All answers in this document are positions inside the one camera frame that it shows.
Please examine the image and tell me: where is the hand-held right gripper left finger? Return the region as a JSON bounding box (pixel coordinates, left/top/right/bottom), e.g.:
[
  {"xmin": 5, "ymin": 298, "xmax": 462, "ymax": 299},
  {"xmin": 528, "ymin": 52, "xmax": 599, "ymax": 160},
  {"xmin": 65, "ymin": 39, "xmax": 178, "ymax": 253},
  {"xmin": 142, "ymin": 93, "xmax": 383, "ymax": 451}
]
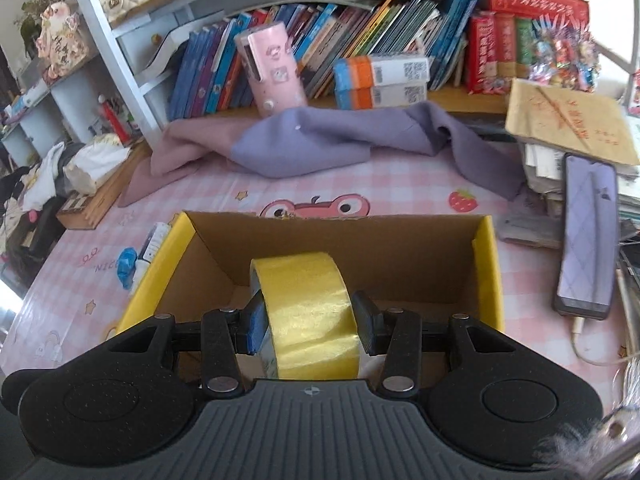
[{"xmin": 107, "ymin": 292, "xmax": 268, "ymax": 393}]

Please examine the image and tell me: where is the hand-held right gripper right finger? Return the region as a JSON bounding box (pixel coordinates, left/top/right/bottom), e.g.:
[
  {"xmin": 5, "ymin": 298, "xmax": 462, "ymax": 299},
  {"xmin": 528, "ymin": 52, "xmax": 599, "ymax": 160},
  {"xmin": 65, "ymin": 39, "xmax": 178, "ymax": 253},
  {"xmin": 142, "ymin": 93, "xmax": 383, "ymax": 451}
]
[{"xmin": 352, "ymin": 290, "xmax": 508, "ymax": 393}]

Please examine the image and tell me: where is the yellow tape roll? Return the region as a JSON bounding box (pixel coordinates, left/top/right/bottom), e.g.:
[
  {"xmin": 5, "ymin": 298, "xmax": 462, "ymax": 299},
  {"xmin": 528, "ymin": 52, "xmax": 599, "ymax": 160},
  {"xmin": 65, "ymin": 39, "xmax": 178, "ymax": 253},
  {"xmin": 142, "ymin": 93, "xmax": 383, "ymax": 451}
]
[{"xmin": 249, "ymin": 252, "xmax": 362, "ymax": 381}]

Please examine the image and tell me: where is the cardboard box with yellow rim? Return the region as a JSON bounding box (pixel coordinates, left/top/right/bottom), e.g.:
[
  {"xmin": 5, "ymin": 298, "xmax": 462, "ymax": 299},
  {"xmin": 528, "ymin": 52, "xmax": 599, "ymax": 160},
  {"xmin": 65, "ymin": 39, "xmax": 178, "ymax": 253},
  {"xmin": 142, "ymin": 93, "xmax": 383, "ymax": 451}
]
[{"xmin": 116, "ymin": 210, "xmax": 505, "ymax": 391}]

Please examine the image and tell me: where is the pink cylindrical container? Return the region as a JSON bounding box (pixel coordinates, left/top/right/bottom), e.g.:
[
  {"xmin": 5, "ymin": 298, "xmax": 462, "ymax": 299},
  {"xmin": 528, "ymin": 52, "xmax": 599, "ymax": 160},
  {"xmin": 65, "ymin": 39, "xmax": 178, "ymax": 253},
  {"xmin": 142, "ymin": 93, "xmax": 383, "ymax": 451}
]
[{"xmin": 234, "ymin": 22, "xmax": 308, "ymax": 118}]

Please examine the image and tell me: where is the pink checked tablecloth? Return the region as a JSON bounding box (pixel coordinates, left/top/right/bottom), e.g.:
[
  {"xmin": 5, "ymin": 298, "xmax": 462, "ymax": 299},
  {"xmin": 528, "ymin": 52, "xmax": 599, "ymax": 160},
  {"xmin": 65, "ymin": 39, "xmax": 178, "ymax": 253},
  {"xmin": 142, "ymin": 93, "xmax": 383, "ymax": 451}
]
[{"xmin": 0, "ymin": 145, "xmax": 640, "ymax": 461}]

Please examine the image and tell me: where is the white and blue small box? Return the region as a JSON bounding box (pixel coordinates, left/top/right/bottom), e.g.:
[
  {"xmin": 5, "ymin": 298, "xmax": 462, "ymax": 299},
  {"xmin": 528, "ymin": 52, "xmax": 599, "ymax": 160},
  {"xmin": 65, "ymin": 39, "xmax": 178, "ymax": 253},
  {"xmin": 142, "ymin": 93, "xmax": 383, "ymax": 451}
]
[{"xmin": 136, "ymin": 222, "xmax": 172, "ymax": 263}]

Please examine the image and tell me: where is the small blue plastic item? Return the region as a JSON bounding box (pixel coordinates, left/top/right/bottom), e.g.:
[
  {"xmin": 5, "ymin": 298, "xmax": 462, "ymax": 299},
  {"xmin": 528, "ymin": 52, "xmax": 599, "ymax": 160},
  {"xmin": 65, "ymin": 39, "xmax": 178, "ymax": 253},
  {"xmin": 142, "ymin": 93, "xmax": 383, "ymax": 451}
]
[{"xmin": 116, "ymin": 247, "xmax": 138, "ymax": 290}]

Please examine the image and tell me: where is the purple and mauve cloth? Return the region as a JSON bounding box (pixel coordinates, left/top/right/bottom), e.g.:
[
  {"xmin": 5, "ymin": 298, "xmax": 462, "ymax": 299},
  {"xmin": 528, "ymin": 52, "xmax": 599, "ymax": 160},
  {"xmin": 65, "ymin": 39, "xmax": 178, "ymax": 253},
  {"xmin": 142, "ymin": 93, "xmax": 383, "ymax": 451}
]
[{"xmin": 117, "ymin": 101, "xmax": 523, "ymax": 208}]

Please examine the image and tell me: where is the grey flat pouch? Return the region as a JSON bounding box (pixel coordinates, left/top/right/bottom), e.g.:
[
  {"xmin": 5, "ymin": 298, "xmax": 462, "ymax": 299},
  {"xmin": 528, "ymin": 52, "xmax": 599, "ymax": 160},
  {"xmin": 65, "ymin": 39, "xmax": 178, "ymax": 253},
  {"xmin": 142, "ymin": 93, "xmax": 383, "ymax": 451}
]
[{"xmin": 497, "ymin": 212, "xmax": 563, "ymax": 250}]

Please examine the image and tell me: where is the wooden tray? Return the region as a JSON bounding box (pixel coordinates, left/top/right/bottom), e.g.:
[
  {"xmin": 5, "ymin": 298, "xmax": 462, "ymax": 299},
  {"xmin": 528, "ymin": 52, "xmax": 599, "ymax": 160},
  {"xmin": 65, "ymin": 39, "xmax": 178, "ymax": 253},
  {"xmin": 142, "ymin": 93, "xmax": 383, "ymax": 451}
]
[{"xmin": 56, "ymin": 145, "xmax": 151, "ymax": 231}]

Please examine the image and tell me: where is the white crumpled bag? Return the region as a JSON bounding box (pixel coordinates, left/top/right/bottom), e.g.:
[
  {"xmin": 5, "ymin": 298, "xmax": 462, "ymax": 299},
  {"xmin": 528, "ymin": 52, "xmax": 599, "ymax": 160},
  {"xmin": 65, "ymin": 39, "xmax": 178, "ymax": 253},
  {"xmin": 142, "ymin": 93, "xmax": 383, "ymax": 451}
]
[{"xmin": 64, "ymin": 132, "xmax": 132, "ymax": 196}]

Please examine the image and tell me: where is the stack of papers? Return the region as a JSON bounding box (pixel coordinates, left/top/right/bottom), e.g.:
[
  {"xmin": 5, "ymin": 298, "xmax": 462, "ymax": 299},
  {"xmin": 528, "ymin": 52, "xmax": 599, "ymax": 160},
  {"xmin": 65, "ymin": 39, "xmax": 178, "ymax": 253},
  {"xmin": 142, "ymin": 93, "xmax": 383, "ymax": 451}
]
[{"xmin": 520, "ymin": 142, "xmax": 640, "ymax": 223}]

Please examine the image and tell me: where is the smartphone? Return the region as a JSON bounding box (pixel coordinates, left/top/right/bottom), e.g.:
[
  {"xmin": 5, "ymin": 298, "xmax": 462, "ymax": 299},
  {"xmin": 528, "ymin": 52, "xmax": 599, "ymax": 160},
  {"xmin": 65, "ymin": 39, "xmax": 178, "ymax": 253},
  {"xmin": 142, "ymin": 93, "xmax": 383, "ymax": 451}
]
[{"xmin": 552, "ymin": 152, "xmax": 619, "ymax": 320}]

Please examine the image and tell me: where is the grey fluffy item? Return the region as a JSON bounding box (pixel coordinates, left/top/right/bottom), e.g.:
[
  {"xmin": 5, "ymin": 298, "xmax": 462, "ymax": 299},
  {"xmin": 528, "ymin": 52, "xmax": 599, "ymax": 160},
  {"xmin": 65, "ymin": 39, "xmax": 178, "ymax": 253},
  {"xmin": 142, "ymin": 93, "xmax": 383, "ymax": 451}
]
[{"xmin": 535, "ymin": 405, "xmax": 640, "ymax": 480}]

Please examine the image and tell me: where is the red and white tube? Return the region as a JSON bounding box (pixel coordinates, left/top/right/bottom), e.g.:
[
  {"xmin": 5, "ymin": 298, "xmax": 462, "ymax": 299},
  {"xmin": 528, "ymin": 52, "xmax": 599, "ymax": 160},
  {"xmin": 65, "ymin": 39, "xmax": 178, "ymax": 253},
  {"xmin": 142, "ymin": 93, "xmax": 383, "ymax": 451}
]
[{"xmin": 97, "ymin": 94, "xmax": 132, "ymax": 145}]

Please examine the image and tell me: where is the orange blue white box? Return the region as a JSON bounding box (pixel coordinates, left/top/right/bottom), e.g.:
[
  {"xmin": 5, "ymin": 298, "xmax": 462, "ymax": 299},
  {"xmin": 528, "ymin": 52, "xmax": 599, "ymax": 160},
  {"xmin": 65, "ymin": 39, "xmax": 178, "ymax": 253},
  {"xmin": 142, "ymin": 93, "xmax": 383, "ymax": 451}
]
[{"xmin": 333, "ymin": 55, "xmax": 432, "ymax": 88}]

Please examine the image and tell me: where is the row of colourful books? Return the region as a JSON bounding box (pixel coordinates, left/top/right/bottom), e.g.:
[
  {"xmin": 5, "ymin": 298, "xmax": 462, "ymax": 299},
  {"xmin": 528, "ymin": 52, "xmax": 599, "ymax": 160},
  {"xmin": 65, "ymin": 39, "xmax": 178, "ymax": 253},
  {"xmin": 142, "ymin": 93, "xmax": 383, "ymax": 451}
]
[{"xmin": 167, "ymin": 0, "xmax": 481, "ymax": 122}]

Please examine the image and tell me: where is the pile of clothes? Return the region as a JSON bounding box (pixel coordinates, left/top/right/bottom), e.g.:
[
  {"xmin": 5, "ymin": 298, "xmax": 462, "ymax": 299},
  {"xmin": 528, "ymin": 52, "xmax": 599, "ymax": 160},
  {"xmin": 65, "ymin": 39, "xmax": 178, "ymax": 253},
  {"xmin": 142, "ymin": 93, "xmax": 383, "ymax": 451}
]
[{"xmin": 0, "ymin": 142, "xmax": 71, "ymax": 263}]

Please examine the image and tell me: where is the brown paper envelope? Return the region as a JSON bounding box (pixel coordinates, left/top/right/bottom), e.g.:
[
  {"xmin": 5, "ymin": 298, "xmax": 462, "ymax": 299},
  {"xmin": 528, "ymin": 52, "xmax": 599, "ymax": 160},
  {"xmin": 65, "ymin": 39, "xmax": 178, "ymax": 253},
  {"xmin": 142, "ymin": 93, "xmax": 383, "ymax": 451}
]
[{"xmin": 505, "ymin": 79, "xmax": 640, "ymax": 167}]

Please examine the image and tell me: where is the white bookshelf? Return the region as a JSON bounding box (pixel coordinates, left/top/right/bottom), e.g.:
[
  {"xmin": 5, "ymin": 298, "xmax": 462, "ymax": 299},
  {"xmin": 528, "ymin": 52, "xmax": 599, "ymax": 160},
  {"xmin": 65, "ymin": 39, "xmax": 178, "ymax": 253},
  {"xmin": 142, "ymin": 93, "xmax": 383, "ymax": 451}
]
[{"xmin": 62, "ymin": 0, "xmax": 640, "ymax": 136}]

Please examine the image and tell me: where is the red boxed book set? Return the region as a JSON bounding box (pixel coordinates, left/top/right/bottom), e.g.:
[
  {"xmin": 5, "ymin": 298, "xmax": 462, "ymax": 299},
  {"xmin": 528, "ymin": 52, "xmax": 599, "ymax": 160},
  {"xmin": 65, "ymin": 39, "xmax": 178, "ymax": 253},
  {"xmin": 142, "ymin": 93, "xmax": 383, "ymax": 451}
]
[{"xmin": 467, "ymin": 0, "xmax": 591, "ymax": 96}]

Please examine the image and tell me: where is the clear bag of colourful sweets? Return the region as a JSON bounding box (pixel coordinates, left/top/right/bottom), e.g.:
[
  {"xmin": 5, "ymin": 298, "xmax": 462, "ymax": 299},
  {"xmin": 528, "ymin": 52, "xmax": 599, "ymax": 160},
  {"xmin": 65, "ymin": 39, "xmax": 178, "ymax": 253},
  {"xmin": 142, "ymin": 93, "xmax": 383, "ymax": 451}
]
[{"xmin": 530, "ymin": 17, "xmax": 598, "ymax": 93}]

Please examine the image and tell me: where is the pink floral bag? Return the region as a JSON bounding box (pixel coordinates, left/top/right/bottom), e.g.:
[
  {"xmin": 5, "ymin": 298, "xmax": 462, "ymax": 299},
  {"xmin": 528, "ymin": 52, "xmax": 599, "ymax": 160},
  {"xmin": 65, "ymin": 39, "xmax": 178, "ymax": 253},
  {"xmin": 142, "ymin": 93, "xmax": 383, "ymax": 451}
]
[{"xmin": 37, "ymin": 2, "xmax": 90, "ymax": 80}]

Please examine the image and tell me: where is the white charging cable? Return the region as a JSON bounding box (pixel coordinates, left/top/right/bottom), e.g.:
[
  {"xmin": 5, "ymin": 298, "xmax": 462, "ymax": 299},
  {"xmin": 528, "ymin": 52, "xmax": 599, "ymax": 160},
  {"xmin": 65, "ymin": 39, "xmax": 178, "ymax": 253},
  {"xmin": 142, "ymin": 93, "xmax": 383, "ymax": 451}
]
[{"xmin": 570, "ymin": 316, "xmax": 637, "ymax": 367}]

